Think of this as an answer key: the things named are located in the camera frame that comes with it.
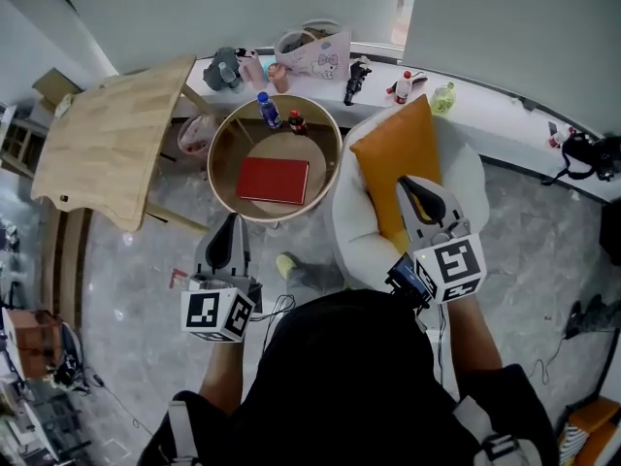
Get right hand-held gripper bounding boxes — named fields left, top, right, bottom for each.
left=396, top=176, right=488, bottom=306

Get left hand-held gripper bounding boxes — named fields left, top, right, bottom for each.
left=180, top=213, right=265, bottom=345

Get white beanbag chair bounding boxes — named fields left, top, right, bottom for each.
left=330, top=109, right=490, bottom=291

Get red book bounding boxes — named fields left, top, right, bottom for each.
left=235, top=156, right=311, bottom=207

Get person's right forearm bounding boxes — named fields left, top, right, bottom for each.
left=443, top=298, right=505, bottom=388

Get person's left forearm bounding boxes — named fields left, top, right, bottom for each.
left=198, top=340, right=245, bottom=417

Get round wooden side table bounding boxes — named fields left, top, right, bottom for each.
left=207, top=93, right=343, bottom=224

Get person's left yellow shoe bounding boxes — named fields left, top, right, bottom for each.
left=275, top=252, right=300, bottom=281

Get black screen device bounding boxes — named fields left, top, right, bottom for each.
left=386, top=253, right=434, bottom=317

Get orange cushion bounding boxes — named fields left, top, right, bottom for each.
left=348, top=93, right=443, bottom=242

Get person's grey trousers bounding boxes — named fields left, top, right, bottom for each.
left=285, top=259, right=351, bottom=294

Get white window ledge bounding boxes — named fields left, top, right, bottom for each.
left=183, top=41, right=621, bottom=206

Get green drink bottle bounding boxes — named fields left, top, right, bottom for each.
left=429, top=81, right=458, bottom=117

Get small white bottle red cap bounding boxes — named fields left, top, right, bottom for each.
left=547, top=126, right=577, bottom=150

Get blue plastic bottle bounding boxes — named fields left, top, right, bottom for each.
left=255, top=90, right=283, bottom=130

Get dark cola bottle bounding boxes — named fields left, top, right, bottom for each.
left=287, top=109, right=309, bottom=136

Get black handheld tool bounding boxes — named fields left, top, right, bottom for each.
left=343, top=57, right=374, bottom=108

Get wooden step platform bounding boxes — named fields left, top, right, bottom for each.
left=41, top=196, right=94, bottom=330

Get light wooden desk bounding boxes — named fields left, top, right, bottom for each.
left=29, top=54, right=211, bottom=235

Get person's black top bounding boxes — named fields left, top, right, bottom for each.
left=140, top=288, right=560, bottom=466

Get clear water bottle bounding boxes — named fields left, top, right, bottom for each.
left=217, top=61, right=244, bottom=92

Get brown cup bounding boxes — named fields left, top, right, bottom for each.
left=268, top=63, right=291, bottom=94

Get black cabinet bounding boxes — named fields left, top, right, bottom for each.
left=599, top=201, right=621, bottom=267

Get pink cartoon tote bag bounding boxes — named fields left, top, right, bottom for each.
left=274, top=17, right=351, bottom=82

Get grey bag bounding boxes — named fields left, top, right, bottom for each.
left=202, top=46, right=244, bottom=95

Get pink tumbler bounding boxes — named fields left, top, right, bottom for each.
left=238, top=49, right=269, bottom=90

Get black floor equipment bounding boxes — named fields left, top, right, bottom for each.
left=565, top=293, right=621, bottom=342

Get brown box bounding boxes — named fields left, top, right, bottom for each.
left=2, top=308, right=65, bottom=382

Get white roller blind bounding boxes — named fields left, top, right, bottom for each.
left=405, top=0, right=621, bottom=133
left=43, top=0, right=405, bottom=76

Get cardboard box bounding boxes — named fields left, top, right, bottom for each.
left=31, top=67, right=84, bottom=112

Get orange striped item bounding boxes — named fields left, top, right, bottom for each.
left=556, top=395, right=621, bottom=466

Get black strap bag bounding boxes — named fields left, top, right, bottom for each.
left=540, top=131, right=621, bottom=187

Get grey shoulder strap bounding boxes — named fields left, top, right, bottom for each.
left=452, top=394, right=524, bottom=466
left=167, top=398, right=201, bottom=461

